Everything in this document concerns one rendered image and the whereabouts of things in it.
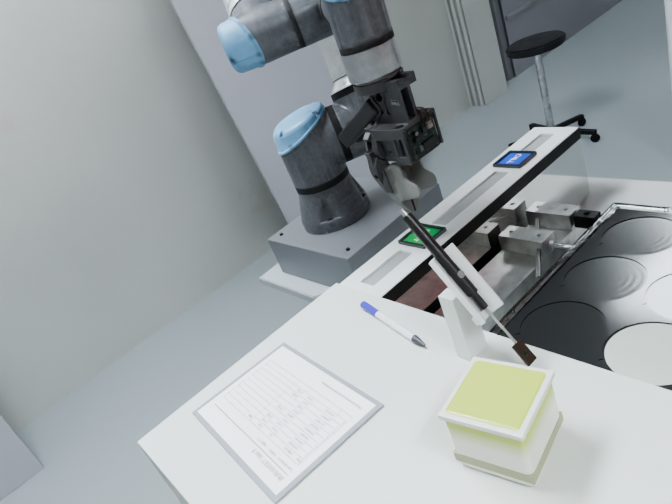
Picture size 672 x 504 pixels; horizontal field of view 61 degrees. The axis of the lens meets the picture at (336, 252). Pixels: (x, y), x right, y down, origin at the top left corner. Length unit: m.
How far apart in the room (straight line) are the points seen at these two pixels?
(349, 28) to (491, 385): 0.47
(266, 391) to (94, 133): 2.40
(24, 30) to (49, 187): 0.68
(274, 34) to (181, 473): 0.57
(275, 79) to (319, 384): 2.57
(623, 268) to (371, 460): 0.45
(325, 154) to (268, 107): 1.99
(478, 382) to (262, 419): 0.27
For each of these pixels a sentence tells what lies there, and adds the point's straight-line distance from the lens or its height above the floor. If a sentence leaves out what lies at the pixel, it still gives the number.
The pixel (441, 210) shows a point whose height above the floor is 0.96.
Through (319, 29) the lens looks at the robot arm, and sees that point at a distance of 0.86.
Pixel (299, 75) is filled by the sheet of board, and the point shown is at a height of 0.88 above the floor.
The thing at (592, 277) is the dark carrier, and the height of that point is 0.90.
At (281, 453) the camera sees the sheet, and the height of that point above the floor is 0.97.
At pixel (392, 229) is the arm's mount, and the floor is 0.90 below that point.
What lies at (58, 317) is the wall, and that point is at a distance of 3.06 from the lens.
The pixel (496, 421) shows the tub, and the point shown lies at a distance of 0.49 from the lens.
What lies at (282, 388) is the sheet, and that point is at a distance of 0.71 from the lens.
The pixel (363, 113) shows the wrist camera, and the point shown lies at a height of 1.18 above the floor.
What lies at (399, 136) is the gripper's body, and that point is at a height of 1.15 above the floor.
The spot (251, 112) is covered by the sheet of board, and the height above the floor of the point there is 0.83.
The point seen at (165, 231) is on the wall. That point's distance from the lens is 3.14.
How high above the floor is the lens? 1.39
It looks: 26 degrees down
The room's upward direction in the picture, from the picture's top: 22 degrees counter-clockwise
